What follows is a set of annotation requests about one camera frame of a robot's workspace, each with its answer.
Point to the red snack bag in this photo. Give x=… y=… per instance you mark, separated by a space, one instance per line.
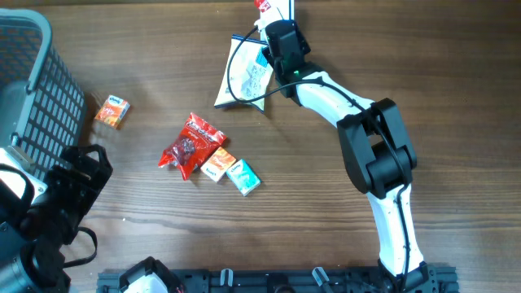
x=193 y=145

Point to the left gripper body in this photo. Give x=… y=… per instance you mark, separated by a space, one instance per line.
x=67 y=198

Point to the red candy bar wrapper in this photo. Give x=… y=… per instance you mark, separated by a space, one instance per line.
x=262 y=5

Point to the grey plastic shopping basket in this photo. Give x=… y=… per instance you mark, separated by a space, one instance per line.
x=42 y=107

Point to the orange tissue pack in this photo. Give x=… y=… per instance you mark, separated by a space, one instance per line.
x=112 y=111
x=217 y=164

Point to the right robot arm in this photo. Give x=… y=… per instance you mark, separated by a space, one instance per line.
x=379 y=159

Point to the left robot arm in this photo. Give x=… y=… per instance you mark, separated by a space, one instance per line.
x=31 y=265

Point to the cream snack pouch blue seal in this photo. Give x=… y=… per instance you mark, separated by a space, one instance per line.
x=250 y=74

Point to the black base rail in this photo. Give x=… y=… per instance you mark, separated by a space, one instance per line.
x=285 y=281

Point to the teal tissue pack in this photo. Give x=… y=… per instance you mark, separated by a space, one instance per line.
x=243 y=177

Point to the white barcode scanner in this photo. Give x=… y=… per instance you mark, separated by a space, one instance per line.
x=280 y=10

